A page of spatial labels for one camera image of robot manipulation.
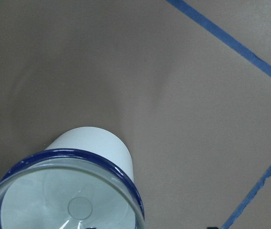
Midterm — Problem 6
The white enamel mug blue rim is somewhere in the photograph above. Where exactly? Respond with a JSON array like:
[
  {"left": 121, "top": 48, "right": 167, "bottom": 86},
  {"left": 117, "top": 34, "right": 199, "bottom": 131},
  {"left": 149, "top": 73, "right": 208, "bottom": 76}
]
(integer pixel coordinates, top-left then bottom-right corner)
[{"left": 5, "top": 127, "right": 144, "bottom": 216}]

